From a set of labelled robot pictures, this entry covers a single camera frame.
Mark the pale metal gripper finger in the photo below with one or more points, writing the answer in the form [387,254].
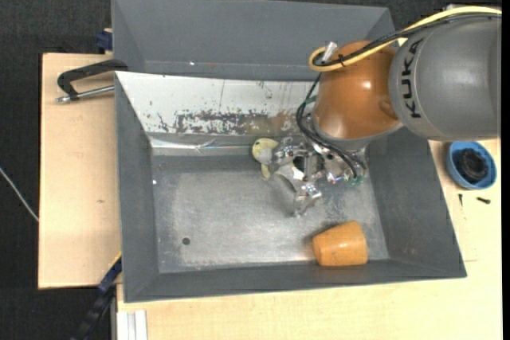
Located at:
[307,196]
[287,156]

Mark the pale yellow soft toy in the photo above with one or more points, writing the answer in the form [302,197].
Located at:
[262,150]

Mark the orange cup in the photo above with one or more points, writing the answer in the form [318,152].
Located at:
[340,245]

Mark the grey metal bin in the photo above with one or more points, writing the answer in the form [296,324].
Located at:
[239,219]

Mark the small black screw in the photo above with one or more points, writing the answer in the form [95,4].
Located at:
[484,201]

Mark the pale wood flat board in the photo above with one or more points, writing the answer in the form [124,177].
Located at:
[75,179]

